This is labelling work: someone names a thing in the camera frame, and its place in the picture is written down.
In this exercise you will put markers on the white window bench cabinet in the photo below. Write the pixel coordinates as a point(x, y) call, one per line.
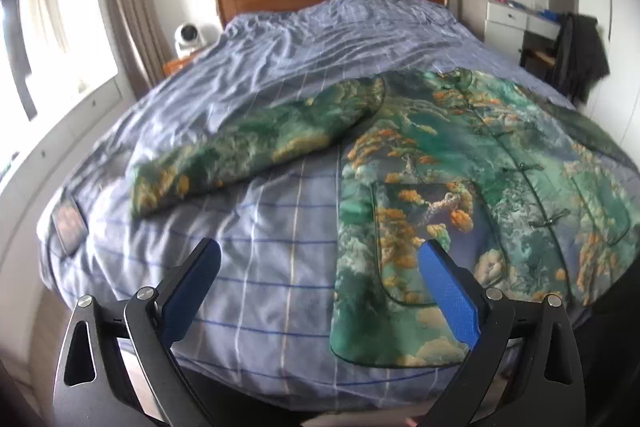
point(65, 127)

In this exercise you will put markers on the white round fan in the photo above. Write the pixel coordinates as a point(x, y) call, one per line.
point(189, 39)

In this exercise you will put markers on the window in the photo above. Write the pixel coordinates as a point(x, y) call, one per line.
point(75, 32)

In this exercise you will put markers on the white desk with drawers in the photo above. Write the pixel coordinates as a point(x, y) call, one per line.
point(505, 19)

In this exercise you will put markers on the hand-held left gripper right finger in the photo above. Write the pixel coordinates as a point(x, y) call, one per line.
point(447, 292)

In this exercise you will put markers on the beige curtain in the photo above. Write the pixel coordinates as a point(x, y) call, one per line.
point(125, 7)

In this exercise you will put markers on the black hanging coat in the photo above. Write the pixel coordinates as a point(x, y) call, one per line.
point(580, 57)

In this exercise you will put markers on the blue striped duvet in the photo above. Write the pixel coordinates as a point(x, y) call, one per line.
point(280, 72)

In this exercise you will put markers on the wooden nightstand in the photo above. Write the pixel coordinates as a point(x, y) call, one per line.
point(175, 66)

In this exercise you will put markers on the green printed padded jacket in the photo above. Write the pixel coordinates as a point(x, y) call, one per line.
point(430, 147)

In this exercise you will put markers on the wooden chair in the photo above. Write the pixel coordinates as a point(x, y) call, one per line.
point(537, 57)

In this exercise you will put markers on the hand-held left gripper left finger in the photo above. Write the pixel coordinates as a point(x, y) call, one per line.
point(192, 282)

